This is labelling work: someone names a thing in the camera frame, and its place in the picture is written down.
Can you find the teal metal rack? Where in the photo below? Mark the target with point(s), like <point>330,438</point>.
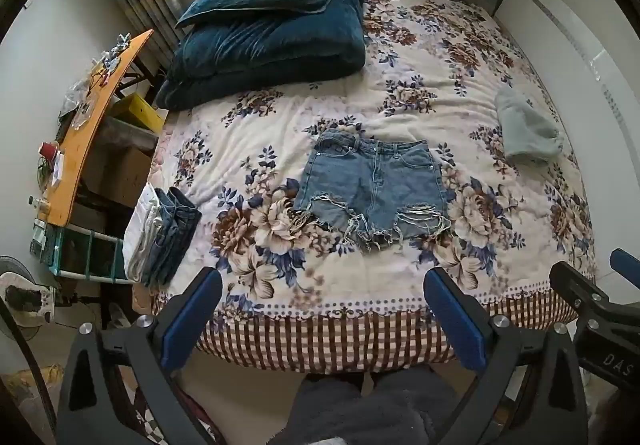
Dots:
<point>57,250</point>

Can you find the person's grey trouser legs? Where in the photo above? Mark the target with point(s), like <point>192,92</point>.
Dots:
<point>370,410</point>

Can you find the white floor fan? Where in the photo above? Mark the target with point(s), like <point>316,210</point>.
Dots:
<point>20,297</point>

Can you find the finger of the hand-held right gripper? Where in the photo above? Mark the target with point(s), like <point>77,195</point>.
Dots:
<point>575,282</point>
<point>627,262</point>

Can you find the red round object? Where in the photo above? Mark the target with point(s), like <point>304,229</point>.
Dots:
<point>50,151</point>

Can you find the floral bed blanket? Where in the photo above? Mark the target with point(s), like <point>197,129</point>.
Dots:
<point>250,150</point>

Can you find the orange wooden desk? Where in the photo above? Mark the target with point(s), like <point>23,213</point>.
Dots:
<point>90,135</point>

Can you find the folded dark blue jeans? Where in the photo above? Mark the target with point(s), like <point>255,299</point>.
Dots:
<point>172,235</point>

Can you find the folded grey pants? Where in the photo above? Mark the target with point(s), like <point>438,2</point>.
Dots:
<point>527,130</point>

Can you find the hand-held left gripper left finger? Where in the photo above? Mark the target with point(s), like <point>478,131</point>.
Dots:
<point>192,320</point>

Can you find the ripped denim shorts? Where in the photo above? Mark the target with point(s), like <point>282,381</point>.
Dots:
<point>370,185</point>

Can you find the brown cardboard box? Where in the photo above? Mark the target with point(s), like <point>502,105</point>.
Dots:
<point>122,175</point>

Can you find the yellow box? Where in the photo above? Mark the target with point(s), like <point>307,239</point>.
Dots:
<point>140,112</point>

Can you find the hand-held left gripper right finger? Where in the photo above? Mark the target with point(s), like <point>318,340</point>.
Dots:
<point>452,320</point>

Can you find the white bed headboard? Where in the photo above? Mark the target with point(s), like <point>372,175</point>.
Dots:
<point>565,35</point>

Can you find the folded blue velvet comforter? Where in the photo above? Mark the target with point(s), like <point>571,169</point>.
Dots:
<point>280,47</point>

